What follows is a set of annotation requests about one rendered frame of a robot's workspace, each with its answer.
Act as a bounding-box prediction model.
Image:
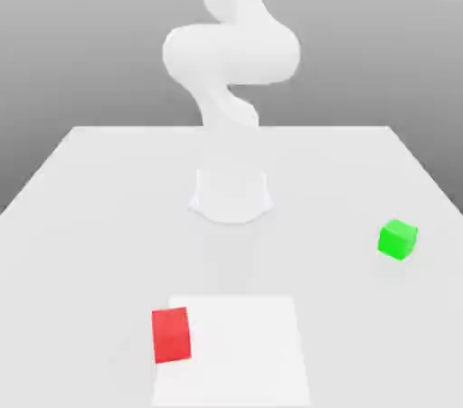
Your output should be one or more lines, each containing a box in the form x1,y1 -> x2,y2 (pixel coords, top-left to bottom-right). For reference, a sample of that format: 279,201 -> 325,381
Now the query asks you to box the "small red cube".
150,306 -> 193,365

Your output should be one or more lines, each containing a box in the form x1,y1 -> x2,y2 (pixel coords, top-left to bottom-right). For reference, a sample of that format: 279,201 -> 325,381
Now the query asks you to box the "small green cube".
376,218 -> 420,262

